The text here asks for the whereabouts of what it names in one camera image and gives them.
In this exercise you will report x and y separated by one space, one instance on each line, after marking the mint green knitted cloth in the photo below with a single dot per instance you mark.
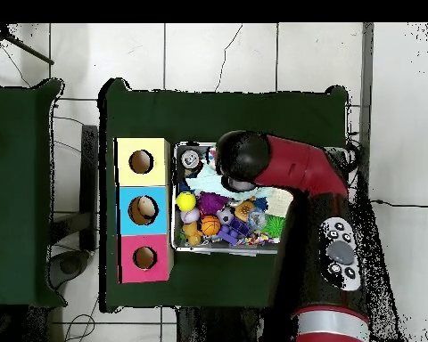
208 178

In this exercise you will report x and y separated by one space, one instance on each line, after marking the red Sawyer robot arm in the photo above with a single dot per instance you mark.
299 167

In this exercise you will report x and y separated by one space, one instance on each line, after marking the wooden box with three holes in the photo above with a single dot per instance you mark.
139 189

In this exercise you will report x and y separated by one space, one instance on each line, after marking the purple spiky ball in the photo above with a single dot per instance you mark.
212 202

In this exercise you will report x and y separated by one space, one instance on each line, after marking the yellow smiley face ball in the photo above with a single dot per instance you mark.
185 201

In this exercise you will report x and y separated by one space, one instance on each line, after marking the orange toy basketball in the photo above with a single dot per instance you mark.
210 225

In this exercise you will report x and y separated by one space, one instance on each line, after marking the silver drink can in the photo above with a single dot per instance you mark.
190 159

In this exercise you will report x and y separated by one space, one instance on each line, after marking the white ball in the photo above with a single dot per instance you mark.
147 207

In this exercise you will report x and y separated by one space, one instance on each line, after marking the green spiky ball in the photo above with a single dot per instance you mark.
274 226

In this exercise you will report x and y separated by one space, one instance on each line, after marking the green cloth side table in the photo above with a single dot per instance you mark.
18 206

